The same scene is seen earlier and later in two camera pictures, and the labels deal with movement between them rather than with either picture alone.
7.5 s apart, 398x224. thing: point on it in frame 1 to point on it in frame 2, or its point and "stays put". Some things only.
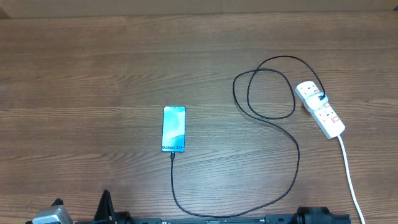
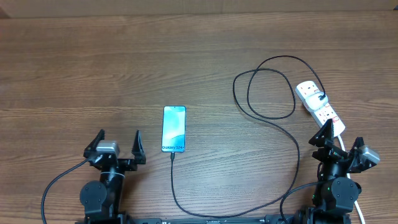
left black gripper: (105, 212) to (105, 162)
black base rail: (291, 219) stays put
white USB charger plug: (313, 101) stays put
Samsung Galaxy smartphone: (174, 129) stays put
